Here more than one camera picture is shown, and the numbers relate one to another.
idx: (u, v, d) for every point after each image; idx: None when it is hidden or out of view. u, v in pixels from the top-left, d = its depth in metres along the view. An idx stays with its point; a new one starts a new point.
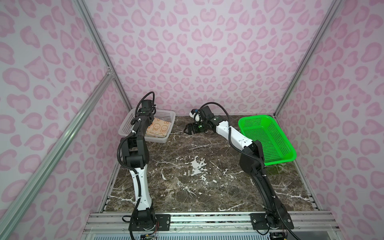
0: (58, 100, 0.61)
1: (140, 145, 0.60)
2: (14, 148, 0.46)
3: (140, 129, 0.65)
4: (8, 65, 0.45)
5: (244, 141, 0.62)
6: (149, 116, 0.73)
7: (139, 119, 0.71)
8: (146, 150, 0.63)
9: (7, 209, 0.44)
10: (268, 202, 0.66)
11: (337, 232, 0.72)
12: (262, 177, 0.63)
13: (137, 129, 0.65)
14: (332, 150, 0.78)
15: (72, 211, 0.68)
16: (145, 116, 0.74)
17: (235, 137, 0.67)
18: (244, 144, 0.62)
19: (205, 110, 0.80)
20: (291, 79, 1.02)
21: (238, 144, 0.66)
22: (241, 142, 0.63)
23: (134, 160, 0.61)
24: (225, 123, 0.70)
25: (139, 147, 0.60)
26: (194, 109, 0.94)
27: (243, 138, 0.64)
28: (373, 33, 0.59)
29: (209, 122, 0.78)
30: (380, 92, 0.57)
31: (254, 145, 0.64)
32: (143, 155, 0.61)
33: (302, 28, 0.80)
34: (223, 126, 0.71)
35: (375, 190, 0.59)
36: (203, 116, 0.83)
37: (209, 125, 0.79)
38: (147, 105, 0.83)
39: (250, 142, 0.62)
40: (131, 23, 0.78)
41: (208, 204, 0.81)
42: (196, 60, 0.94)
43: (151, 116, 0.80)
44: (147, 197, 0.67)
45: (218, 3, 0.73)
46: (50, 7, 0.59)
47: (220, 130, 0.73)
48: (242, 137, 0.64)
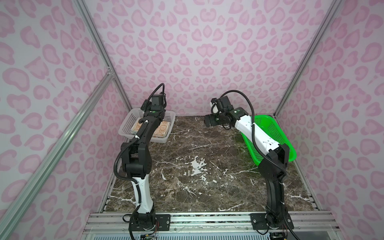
0: (58, 100, 0.61)
1: (141, 155, 0.54)
2: (14, 148, 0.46)
3: (145, 133, 0.59)
4: (8, 65, 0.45)
5: (270, 144, 0.53)
6: (157, 116, 0.69)
7: (146, 121, 0.64)
8: (148, 158, 0.57)
9: (7, 209, 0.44)
10: (273, 205, 0.65)
11: (337, 232, 0.72)
12: (278, 184, 0.58)
13: (142, 133, 0.58)
14: (332, 150, 0.78)
15: (72, 211, 0.68)
16: (153, 118, 0.66)
17: (258, 138, 0.57)
18: (269, 147, 0.53)
19: (224, 101, 0.69)
20: (291, 79, 1.02)
21: (261, 146, 0.57)
22: (266, 144, 0.54)
23: (134, 169, 0.56)
24: (247, 118, 0.60)
25: (140, 156, 0.54)
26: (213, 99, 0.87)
27: (268, 140, 0.54)
28: (373, 33, 0.59)
29: (228, 114, 0.65)
30: (380, 92, 0.57)
31: (279, 148, 0.56)
32: (143, 165, 0.55)
33: (302, 28, 0.80)
34: (245, 121, 0.60)
35: (375, 190, 0.59)
36: (220, 107, 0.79)
37: (228, 118, 0.66)
38: (158, 102, 0.74)
39: (276, 145, 0.53)
40: (132, 23, 0.78)
41: (208, 204, 0.81)
42: (196, 60, 0.94)
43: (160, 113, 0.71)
44: (148, 202, 0.65)
45: (218, 3, 0.73)
46: (50, 7, 0.59)
47: (241, 126, 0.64)
48: (267, 138, 0.55)
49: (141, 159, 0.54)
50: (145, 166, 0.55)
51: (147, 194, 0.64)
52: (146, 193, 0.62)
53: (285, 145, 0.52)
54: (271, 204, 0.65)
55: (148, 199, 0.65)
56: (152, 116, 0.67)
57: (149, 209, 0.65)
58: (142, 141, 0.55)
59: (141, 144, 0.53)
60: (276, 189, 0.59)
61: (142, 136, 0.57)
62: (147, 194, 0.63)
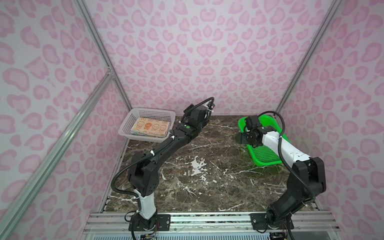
0: (58, 100, 0.61)
1: (146, 175, 0.46)
2: (14, 148, 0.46)
3: (163, 152, 0.51)
4: (8, 65, 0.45)
5: (298, 155, 0.49)
6: (188, 134, 0.60)
7: (172, 137, 0.56)
8: (154, 179, 0.49)
9: (7, 209, 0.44)
10: (279, 209, 0.63)
11: (337, 232, 0.72)
12: (300, 202, 0.51)
13: (160, 151, 0.51)
14: (332, 150, 0.78)
15: (72, 211, 0.68)
16: (182, 134, 0.57)
17: (285, 149, 0.54)
18: (297, 158, 0.48)
19: (252, 118, 0.73)
20: (291, 79, 1.02)
21: (288, 157, 0.52)
22: (293, 155, 0.50)
23: (136, 183, 0.49)
24: (275, 134, 0.59)
25: (145, 175, 0.46)
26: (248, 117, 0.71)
27: (297, 152, 0.50)
28: (373, 33, 0.59)
29: (256, 130, 0.66)
30: (380, 92, 0.57)
31: (311, 162, 0.48)
32: (143, 186, 0.48)
33: (302, 28, 0.80)
34: (272, 135, 0.59)
35: (375, 190, 0.59)
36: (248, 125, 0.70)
37: (255, 134, 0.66)
38: (197, 116, 0.63)
39: (306, 158, 0.47)
40: (132, 23, 0.78)
41: (208, 204, 0.81)
42: (196, 60, 0.94)
43: (197, 127, 0.63)
44: (147, 210, 0.61)
45: (218, 3, 0.73)
46: (50, 7, 0.59)
47: (267, 140, 0.62)
48: (295, 150, 0.51)
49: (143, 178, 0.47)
50: (146, 187, 0.47)
51: (149, 204, 0.61)
52: (148, 203, 0.59)
53: (318, 159, 0.46)
54: (277, 208, 0.64)
55: (150, 208, 0.63)
56: (182, 132, 0.58)
57: (150, 216, 0.64)
58: (155, 159, 0.48)
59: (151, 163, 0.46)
60: (294, 205, 0.54)
61: (157, 154, 0.49)
62: (149, 205, 0.60)
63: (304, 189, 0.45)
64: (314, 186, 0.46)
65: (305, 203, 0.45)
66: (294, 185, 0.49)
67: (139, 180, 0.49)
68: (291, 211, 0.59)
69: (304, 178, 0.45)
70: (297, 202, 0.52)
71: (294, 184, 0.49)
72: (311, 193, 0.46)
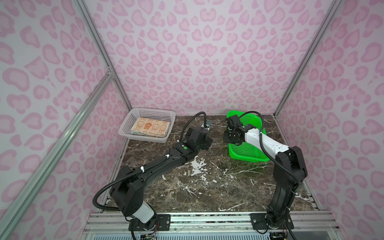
0: (58, 100, 0.61)
1: (130, 192, 0.42)
2: (14, 148, 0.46)
3: (153, 170, 0.47)
4: (8, 65, 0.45)
5: (278, 147, 0.53)
6: (184, 155, 0.56)
7: (167, 155, 0.53)
8: (138, 199, 0.45)
9: (7, 209, 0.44)
10: (277, 207, 0.63)
11: (337, 232, 0.72)
12: (291, 193, 0.53)
13: (150, 168, 0.47)
14: (332, 150, 0.78)
15: (72, 211, 0.68)
16: (178, 154, 0.55)
17: (266, 143, 0.58)
18: (278, 150, 0.52)
19: (233, 117, 0.76)
20: (291, 79, 1.02)
21: (270, 150, 0.57)
22: (274, 147, 0.54)
23: (118, 200, 0.44)
24: (255, 130, 0.64)
25: (129, 192, 0.42)
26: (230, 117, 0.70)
27: (277, 144, 0.54)
28: (373, 33, 0.59)
29: (237, 130, 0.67)
30: (380, 92, 0.57)
31: (291, 151, 0.51)
32: (126, 206, 0.42)
33: (302, 28, 0.80)
34: (253, 132, 0.63)
35: (375, 190, 0.59)
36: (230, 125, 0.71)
37: (237, 133, 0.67)
38: (196, 137, 0.60)
39: (286, 148, 0.51)
40: (131, 23, 0.78)
41: (208, 204, 0.81)
42: (196, 60, 0.94)
43: (194, 150, 0.60)
44: (146, 216, 0.62)
45: (218, 3, 0.73)
46: (50, 7, 0.59)
47: (249, 138, 0.66)
48: (275, 143, 0.55)
49: (127, 196, 0.43)
50: (127, 206, 0.42)
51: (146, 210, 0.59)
52: (142, 212, 0.57)
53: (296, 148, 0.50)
54: (275, 206, 0.64)
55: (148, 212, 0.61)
56: (178, 152, 0.56)
57: (147, 220, 0.64)
58: (143, 177, 0.45)
59: (137, 180, 0.43)
60: (286, 197, 0.56)
61: (146, 172, 0.46)
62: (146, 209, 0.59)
63: (290, 177, 0.48)
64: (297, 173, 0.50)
65: (295, 192, 0.55)
66: (281, 175, 0.52)
67: (122, 197, 0.44)
68: (287, 206, 0.60)
69: (287, 166, 0.48)
70: (288, 193, 0.54)
71: (281, 174, 0.52)
72: (295, 178, 0.49)
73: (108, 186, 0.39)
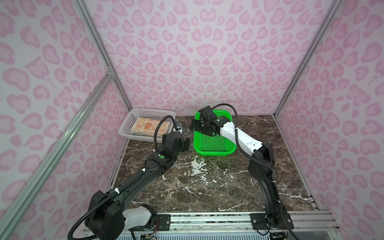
0: (58, 100, 0.61)
1: (107, 218, 0.39)
2: (14, 148, 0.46)
3: (130, 189, 0.45)
4: (8, 65, 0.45)
5: (253, 144, 0.56)
6: (162, 165, 0.55)
7: (143, 169, 0.51)
8: (117, 224, 0.42)
9: (8, 209, 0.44)
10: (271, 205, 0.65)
11: (337, 232, 0.72)
12: (270, 183, 0.59)
13: (125, 188, 0.45)
14: (332, 150, 0.78)
15: (73, 211, 0.68)
16: (155, 166, 0.53)
17: (242, 140, 0.61)
18: (254, 148, 0.56)
19: (206, 110, 0.73)
20: (291, 79, 1.02)
21: (245, 147, 0.61)
22: (250, 145, 0.57)
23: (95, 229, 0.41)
24: (230, 124, 0.64)
25: (105, 219, 0.39)
26: (204, 109, 0.74)
27: (251, 141, 0.58)
28: (373, 33, 0.59)
29: (212, 123, 0.70)
30: (380, 92, 0.57)
31: (263, 147, 0.58)
32: (104, 233, 0.39)
33: (302, 28, 0.80)
34: (228, 127, 0.64)
35: (376, 190, 0.59)
36: (203, 117, 0.84)
37: (212, 126, 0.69)
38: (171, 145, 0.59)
39: (260, 145, 0.56)
40: (132, 23, 0.78)
41: (208, 204, 0.81)
42: (196, 60, 0.94)
43: (172, 157, 0.59)
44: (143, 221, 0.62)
45: (218, 3, 0.73)
46: (50, 7, 0.59)
47: (225, 132, 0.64)
48: (250, 139, 0.58)
49: (104, 223, 0.39)
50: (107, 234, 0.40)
51: (141, 216, 0.59)
52: (133, 222, 0.55)
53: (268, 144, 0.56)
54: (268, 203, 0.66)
55: (145, 215, 0.61)
56: (155, 163, 0.54)
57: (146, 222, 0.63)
58: (119, 199, 0.42)
59: (114, 203, 0.40)
60: (269, 188, 0.60)
61: (123, 192, 0.43)
62: (141, 214, 0.58)
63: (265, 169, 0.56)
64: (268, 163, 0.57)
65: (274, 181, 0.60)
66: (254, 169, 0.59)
67: (100, 225, 0.40)
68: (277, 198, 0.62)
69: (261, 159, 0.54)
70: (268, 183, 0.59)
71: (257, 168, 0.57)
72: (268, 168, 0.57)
73: (84, 217, 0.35)
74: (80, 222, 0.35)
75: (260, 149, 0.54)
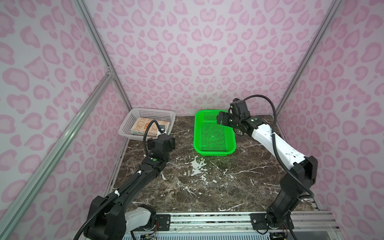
0: (58, 100, 0.61)
1: (110, 220, 0.39)
2: (14, 148, 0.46)
3: (129, 191, 0.46)
4: (8, 65, 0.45)
5: (294, 156, 0.47)
6: (156, 167, 0.57)
7: (139, 171, 0.53)
8: (119, 226, 0.42)
9: (7, 209, 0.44)
10: (278, 209, 0.62)
11: (337, 232, 0.72)
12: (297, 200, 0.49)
13: (125, 189, 0.46)
14: (332, 150, 0.78)
15: (73, 211, 0.68)
16: (150, 168, 0.55)
17: (280, 149, 0.50)
18: (294, 160, 0.46)
19: (240, 106, 0.63)
20: (291, 79, 1.02)
21: (284, 157, 0.49)
22: (289, 156, 0.47)
23: (97, 236, 0.40)
24: (266, 127, 0.55)
25: (109, 221, 0.39)
26: (234, 104, 0.64)
27: (292, 151, 0.48)
28: (373, 33, 0.59)
29: (244, 122, 0.59)
30: (380, 93, 0.57)
31: (305, 161, 0.50)
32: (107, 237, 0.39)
33: (302, 28, 0.80)
34: (264, 131, 0.54)
35: (375, 190, 0.59)
36: (235, 113, 0.70)
37: (244, 126, 0.60)
38: (161, 147, 0.61)
39: (302, 158, 0.46)
40: (132, 23, 0.78)
41: (208, 204, 0.81)
42: (196, 60, 0.94)
43: (164, 158, 0.63)
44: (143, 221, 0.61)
45: (218, 3, 0.73)
46: (50, 7, 0.59)
47: (258, 135, 0.57)
48: (289, 149, 0.48)
49: (108, 226, 0.39)
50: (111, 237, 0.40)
51: (141, 216, 0.59)
52: (134, 223, 0.55)
53: (312, 158, 0.46)
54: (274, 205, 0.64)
55: (144, 215, 0.61)
56: (149, 165, 0.56)
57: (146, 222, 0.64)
58: (120, 200, 0.43)
59: (116, 205, 0.41)
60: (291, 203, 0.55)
61: (123, 194, 0.44)
62: (140, 215, 0.58)
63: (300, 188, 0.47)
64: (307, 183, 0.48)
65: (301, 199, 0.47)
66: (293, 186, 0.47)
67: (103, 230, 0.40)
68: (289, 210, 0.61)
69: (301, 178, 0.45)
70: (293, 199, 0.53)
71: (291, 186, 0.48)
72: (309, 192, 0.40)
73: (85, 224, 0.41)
74: (81, 232, 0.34)
75: (302, 164, 0.44)
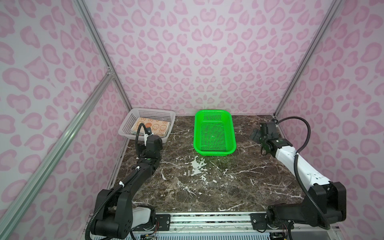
0: (58, 100, 0.61)
1: (120, 208, 0.41)
2: (14, 148, 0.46)
3: (132, 182, 0.49)
4: (8, 65, 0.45)
5: (316, 178, 0.44)
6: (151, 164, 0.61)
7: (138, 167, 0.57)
8: (128, 214, 0.44)
9: (7, 209, 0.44)
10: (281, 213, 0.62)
11: (337, 232, 0.72)
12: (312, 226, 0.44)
13: (129, 181, 0.49)
14: (332, 150, 0.78)
15: (73, 211, 0.68)
16: (146, 165, 0.59)
17: (301, 169, 0.49)
18: (315, 181, 0.43)
19: (269, 125, 0.66)
20: (291, 79, 1.02)
21: (305, 178, 0.47)
22: (311, 176, 0.45)
23: (107, 229, 0.41)
24: (290, 148, 0.55)
25: (119, 209, 0.41)
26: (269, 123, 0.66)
27: (314, 173, 0.45)
28: (373, 33, 0.59)
29: (269, 142, 0.62)
30: (380, 92, 0.57)
31: (331, 187, 0.44)
32: (120, 224, 0.41)
33: (302, 28, 0.80)
34: (288, 150, 0.55)
35: (375, 190, 0.59)
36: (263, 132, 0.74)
37: (268, 145, 0.63)
38: (153, 146, 0.65)
39: (325, 182, 0.43)
40: (132, 23, 0.78)
41: (208, 204, 0.81)
42: (196, 60, 0.94)
43: (157, 157, 0.66)
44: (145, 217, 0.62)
45: (218, 3, 0.73)
46: (50, 7, 0.59)
47: (281, 155, 0.58)
48: (313, 171, 0.46)
49: (118, 214, 0.41)
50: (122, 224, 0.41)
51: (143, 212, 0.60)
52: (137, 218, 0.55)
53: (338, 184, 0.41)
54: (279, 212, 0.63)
55: (145, 212, 0.62)
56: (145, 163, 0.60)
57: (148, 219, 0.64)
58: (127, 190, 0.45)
59: (123, 193, 0.43)
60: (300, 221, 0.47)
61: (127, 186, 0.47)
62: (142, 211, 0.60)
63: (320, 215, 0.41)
64: (330, 211, 0.42)
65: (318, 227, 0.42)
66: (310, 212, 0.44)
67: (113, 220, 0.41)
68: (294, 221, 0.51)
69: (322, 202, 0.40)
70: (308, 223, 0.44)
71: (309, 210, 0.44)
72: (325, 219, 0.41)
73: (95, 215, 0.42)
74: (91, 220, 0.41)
75: (324, 187, 0.41)
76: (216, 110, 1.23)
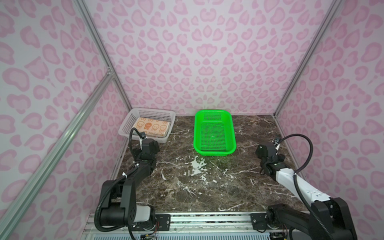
0: (58, 100, 0.61)
1: (125, 195, 0.44)
2: (14, 148, 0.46)
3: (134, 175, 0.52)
4: (8, 65, 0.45)
5: (316, 195, 0.45)
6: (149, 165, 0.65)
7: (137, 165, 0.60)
8: (133, 202, 0.46)
9: (7, 209, 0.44)
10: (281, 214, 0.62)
11: None
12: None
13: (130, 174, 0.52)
14: (332, 150, 0.78)
15: (72, 211, 0.68)
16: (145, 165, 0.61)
17: (301, 187, 0.50)
18: (315, 198, 0.44)
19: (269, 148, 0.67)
20: (291, 79, 1.02)
21: (305, 196, 0.48)
22: (311, 193, 0.46)
23: (113, 217, 0.42)
24: (288, 170, 0.57)
25: (124, 197, 0.44)
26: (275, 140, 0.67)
27: (314, 190, 0.47)
28: (373, 33, 0.59)
29: (268, 166, 0.64)
30: (380, 92, 0.57)
31: (333, 203, 0.43)
32: (128, 206, 0.43)
33: (302, 28, 0.80)
34: (286, 172, 0.57)
35: (375, 190, 0.59)
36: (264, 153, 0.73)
37: (267, 169, 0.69)
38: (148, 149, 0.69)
39: (326, 198, 0.43)
40: (131, 23, 0.78)
41: (208, 204, 0.81)
42: (196, 60, 0.94)
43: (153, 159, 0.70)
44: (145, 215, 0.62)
45: (218, 3, 0.73)
46: (50, 7, 0.59)
47: (280, 176, 0.59)
48: (312, 189, 0.47)
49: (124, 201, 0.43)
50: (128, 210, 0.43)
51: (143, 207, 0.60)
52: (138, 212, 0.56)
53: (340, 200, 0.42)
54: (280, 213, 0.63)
55: (145, 209, 0.62)
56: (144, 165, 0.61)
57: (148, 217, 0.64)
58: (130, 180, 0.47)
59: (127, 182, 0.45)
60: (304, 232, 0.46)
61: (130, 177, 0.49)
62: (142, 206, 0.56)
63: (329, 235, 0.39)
64: (339, 233, 0.40)
65: None
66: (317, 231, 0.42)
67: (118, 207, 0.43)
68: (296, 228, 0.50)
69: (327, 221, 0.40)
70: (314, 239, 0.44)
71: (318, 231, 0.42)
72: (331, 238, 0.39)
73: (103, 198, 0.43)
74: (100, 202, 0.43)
75: (326, 204, 0.41)
76: (216, 110, 1.23)
